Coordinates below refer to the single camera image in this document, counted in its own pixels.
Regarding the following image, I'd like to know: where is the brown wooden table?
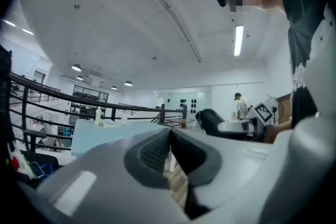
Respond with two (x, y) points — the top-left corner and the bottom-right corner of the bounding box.
(165, 118), (196, 130)

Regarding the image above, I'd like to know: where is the white tablet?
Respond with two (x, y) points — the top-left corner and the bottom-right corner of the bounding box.
(28, 161), (47, 179)

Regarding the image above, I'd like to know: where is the blue strap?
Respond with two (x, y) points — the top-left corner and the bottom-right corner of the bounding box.
(39, 163), (54, 179)

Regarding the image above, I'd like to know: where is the row of black wall headsets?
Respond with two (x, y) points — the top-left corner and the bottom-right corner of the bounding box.
(166, 98), (198, 114)

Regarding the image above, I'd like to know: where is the white bag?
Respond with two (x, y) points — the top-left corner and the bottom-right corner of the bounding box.
(6, 138), (35, 182)

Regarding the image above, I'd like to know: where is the black and white shirt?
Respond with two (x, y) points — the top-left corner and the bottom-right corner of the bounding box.
(279, 0), (336, 129)

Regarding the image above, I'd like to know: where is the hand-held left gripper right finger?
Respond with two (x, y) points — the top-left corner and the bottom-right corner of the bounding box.
(170, 112), (336, 224)

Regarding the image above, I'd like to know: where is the green drink bottle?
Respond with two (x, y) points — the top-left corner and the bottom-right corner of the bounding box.
(94, 106), (103, 126)

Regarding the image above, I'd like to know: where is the long ceiling tube light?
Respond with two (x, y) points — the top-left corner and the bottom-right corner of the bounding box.
(234, 25), (244, 57)

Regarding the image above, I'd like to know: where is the person's right forearm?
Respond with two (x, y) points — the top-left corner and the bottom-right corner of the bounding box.
(264, 120), (292, 144)

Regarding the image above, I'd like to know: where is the white standing fan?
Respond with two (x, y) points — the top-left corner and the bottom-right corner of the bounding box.
(262, 96), (279, 124)

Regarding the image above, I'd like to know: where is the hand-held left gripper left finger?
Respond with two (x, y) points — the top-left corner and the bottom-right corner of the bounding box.
(36, 128), (190, 224)

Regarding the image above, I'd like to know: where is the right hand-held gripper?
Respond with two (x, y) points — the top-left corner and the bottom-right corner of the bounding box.
(217, 102), (274, 141)

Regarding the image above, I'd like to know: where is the black office chair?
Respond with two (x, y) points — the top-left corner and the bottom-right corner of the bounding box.
(0, 44), (60, 188)

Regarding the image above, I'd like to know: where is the wooden board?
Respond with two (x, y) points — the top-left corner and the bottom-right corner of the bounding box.
(277, 93), (292, 124)

